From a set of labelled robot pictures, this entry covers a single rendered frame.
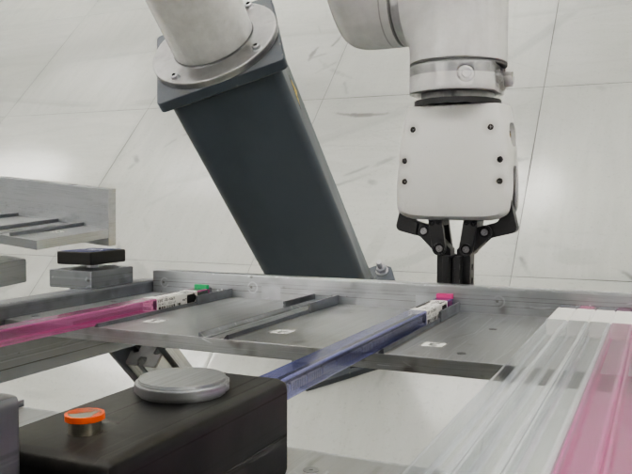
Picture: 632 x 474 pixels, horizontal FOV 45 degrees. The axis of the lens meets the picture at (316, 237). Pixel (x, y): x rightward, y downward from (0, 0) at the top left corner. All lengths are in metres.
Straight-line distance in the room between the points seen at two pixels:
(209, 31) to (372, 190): 0.88
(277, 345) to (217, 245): 1.39
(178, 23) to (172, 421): 0.91
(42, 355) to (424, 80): 0.39
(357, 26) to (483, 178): 0.18
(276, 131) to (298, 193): 0.13
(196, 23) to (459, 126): 0.49
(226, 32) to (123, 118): 1.45
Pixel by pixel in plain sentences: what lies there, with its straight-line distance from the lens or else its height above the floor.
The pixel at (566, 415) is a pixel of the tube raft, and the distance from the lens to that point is 0.32.
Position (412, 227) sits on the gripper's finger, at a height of 0.75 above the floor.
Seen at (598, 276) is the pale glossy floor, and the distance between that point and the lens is 1.58.
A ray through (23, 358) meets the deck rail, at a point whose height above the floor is 0.82.
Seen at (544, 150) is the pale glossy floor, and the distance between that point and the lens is 1.84.
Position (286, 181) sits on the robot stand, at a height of 0.49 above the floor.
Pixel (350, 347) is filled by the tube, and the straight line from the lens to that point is 0.44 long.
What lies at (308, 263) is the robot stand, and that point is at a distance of 1.32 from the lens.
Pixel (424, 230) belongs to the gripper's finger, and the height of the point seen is 0.75.
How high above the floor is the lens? 1.24
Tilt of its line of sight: 44 degrees down
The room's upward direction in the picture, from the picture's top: 24 degrees counter-clockwise
